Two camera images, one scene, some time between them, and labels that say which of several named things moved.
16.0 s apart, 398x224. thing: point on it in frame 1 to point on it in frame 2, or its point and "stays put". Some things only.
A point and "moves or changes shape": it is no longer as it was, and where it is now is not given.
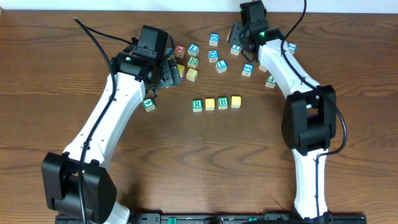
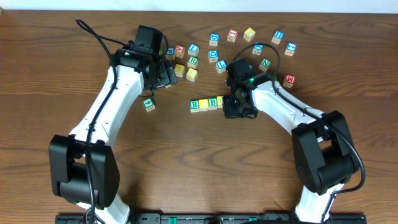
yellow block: [236, 101] moves or changes shape
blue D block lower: [212, 56] stays put
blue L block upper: [193, 50] stays put
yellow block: [191, 74] stays put
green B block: [222, 102] moves or changes shape
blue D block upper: [214, 38] stays put
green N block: [262, 68] stays put
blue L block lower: [221, 66] stays put
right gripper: [237, 26] to [228, 111]
